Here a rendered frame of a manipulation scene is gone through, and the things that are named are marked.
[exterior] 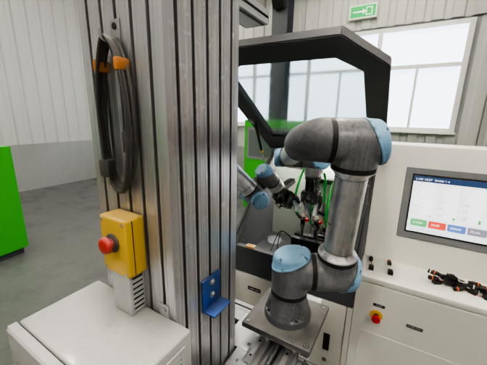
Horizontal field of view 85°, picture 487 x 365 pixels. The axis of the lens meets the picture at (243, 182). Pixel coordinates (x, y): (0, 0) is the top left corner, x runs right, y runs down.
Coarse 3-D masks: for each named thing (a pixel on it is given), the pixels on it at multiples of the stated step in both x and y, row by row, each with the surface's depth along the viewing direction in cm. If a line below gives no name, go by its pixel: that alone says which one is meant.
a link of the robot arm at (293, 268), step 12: (276, 252) 85; (288, 252) 84; (300, 252) 83; (276, 264) 82; (288, 264) 79; (300, 264) 79; (312, 264) 81; (276, 276) 83; (288, 276) 80; (300, 276) 80; (312, 276) 80; (276, 288) 83; (288, 288) 81; (300, 288) 81; (312, 288) 81
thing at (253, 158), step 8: (248, 120) 450; (248, 128) 452; (248, 136) 455; (256, 136) 445; (248, 144) 458; (256, 144) 448; (264, 144) 438; (248, 152) 461; (256, 152) 451; (264, 152) 441; (248, 160) 465; (256, 160) 455; (248, 168) 467; (256, 168) 457
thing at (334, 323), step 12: (240, 276) 159; (252, 276) 154; (240, 288) 161; (252, 288) 156; (264, 288) 152; (240, 300) 163; (252, 300) 158; (324, 300) 135; (336, 312) 133; (324, 324) 138; (336, 324) 134; (324, 336) 138; (336, 336) 135; (324, 348) 140; (336, 348) 137; (312, 360) 145; (324, 360) 141; (336, 360) 138
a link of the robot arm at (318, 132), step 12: (312, 120) 67; (324, 120) 65; (300, 132) 67; (312, 132) 65; (324, 132) 63; (288, 144) 72; (300, 144) 67; (312, 144) 65; (324, 144) 64; (276, 156) 105; (288, 156) 84; (300, 156) 70; (312, 156) 67; (324, 156) 66
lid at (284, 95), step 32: (320, 32) 88; (352, 32) 87; (256, 64) 112; (288, 64) 107; (320, 64) 102; (352, 64) 95; (384, 64) 92; (256, 96) 136; (288, 96) 128; (320, 96) 122; (352, 96) 115; (384, 96) 107; (288, 128) 160
